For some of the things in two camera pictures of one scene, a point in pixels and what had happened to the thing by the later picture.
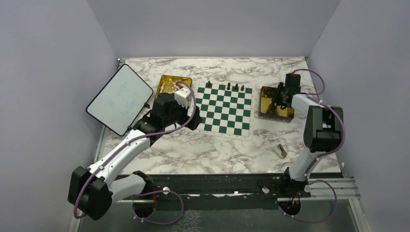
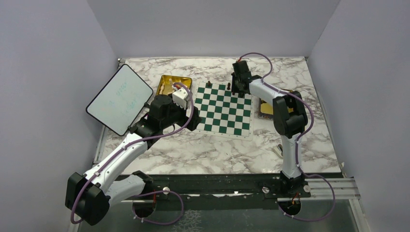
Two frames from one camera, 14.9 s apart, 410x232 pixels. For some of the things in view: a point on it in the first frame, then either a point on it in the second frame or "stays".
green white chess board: x=227 y=109 stays
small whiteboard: x=119 y=100 stays
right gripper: x=276 y=99 -> x=233 y=89
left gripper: x=196 y=120 stays
